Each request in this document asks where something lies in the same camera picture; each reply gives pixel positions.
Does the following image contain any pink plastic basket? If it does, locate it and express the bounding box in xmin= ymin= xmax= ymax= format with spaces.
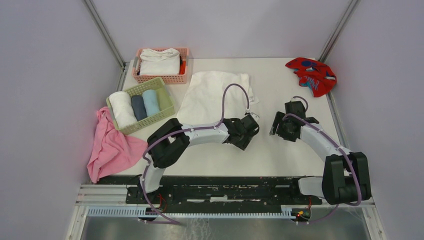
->
xmin=131 ymin=47 xmax=190 ymax=85

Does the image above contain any rolled dark blue towel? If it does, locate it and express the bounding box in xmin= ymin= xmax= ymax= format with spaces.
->
xmin=131 ymin=95 xmax=148 ymax=121

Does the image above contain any rolled white towel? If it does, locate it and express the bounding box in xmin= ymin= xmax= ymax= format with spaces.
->
xmin=108 ymin=91 xmax=137 ymax=129

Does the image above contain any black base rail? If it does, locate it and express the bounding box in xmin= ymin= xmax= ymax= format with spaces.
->
xmin=147 ymin=176 xmax=323 ymax=214

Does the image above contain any white cable duct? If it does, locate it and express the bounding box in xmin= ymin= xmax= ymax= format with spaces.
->
xmin=87 ymin=206 xmax=296 ymax=220

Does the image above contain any light blue towel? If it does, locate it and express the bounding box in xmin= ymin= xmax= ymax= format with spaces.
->
xmin=142 ymin=89 xmax=161 ymax=117

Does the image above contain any folded white towel in basket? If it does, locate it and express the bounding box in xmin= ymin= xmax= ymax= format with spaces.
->
xmin=139 ymin=48 xmax=180 ymax=76

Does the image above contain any white towel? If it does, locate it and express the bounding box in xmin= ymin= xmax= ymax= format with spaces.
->
xmin=139 ymin=48 xmax=180 ymax=76
xmin=176 ymin=70 xmax=259 ymax=125
xmin=108 ymin=91 xmax=137 ymax=129

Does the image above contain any red and teal patterned towel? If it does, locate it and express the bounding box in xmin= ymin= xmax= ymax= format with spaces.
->
xmin=285 ymin=57 xmax=337 ymax=98

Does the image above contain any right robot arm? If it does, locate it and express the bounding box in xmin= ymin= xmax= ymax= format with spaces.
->
xmin=270 ymin=101 xmax=372 ymax=206

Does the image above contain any pink towel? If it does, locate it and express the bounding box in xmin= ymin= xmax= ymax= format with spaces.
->
xmin=86 ymin=106 xmax=148 ymax=184

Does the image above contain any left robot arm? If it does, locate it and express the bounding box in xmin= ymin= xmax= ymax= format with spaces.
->
xmin=138 ymin=112 xmax=260 ymax=204

